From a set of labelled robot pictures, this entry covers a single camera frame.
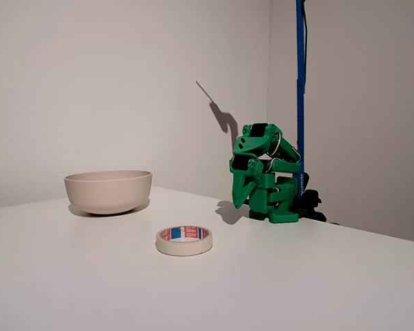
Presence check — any black cable on pole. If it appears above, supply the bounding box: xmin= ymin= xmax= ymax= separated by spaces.
xmin=302 ymin=0 xmax=310 ymax=91

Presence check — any masking tape roll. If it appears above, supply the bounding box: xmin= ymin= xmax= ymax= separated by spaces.
xmin=155 ymin=225 xmax=214 ymax=257

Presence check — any beige bowl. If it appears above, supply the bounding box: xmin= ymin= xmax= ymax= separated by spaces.
xmin=63 ymin=170 xmax=153 ymax=216

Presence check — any black table clamp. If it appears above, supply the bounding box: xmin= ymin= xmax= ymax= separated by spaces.
xmin=295 ymin=172 xmax=328 ymax=223

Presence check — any blue stand pole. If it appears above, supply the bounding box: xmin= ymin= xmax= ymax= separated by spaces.
xmin=295 ymin=0 xmax=310 ymax=201

